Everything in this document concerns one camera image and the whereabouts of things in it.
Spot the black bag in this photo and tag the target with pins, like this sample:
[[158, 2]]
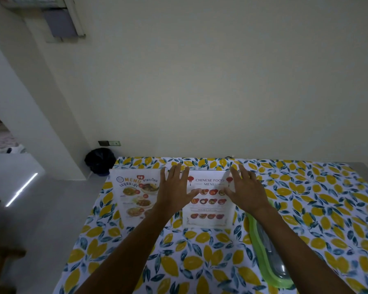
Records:
[[100, 161]]

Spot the person's right forearm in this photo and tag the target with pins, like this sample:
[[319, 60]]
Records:
[[297, 254]]

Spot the metal spoon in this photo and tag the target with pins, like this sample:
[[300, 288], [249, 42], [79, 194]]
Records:
[[277, 263]]

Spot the black and white slippers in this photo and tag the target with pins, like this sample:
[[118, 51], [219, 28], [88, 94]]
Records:
[[6, 149]]

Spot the person's right hand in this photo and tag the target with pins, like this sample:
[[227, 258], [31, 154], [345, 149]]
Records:
[[248, 195]]

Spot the wall socket plate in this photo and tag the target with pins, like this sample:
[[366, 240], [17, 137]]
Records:
[[109, 143]]

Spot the person's right middle finger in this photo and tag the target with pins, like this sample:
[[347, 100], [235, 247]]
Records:
[[243, 172]]

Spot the person's left forearm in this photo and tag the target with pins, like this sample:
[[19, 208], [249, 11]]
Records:
[[132, 254]]

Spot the white menu card orange heading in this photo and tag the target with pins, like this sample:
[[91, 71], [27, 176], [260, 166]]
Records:
[[132, 195]]

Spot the person's left middle finger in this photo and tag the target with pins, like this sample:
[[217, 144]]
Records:
[[177, 172]]

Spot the person's left little finger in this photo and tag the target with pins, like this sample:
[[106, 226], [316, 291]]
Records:
[[163, 176]]

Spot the wooden chair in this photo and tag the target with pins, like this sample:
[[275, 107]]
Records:
[[3, 257]]

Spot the person's right thumb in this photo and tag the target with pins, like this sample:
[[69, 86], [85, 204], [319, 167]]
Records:
[[229, 192]]

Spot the lemon print tablecloth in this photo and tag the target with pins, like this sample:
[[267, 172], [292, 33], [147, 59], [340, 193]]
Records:
[[319, 217]]

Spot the person's left hand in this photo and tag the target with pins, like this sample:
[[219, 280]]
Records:
[[171, 195]]

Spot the window with white frame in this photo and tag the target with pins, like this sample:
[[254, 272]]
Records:
[[58, 21]]

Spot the person's left thumb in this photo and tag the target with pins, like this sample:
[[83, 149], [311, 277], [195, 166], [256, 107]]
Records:
[[194, 193]]

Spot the white menu card red lanterns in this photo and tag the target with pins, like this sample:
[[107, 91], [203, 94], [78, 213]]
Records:
[[208, 211]]

